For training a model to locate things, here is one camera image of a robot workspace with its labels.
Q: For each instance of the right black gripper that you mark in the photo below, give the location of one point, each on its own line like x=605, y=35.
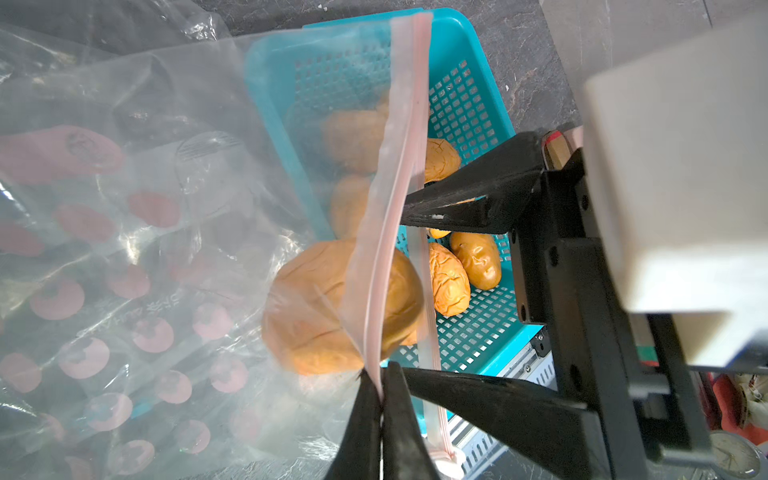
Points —
x=614, y=417

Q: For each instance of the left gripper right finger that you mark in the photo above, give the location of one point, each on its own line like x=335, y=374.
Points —
x=405, y=455

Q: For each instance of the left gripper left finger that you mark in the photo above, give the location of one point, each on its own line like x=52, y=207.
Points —
x=359, y=454

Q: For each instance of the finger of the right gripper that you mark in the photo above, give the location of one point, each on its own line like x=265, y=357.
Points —
x=485, y=196

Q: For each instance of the clear pink-dotted zipper bag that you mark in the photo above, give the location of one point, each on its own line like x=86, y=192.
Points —
x=167, y=311

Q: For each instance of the teal plastic basket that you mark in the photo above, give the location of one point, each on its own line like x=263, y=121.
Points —
x=296, y=77

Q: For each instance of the pink plush pig toy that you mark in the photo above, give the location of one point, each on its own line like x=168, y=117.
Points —
x=740, y=443

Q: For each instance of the metal base rail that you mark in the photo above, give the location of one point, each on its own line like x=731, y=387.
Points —
x=494, y=437

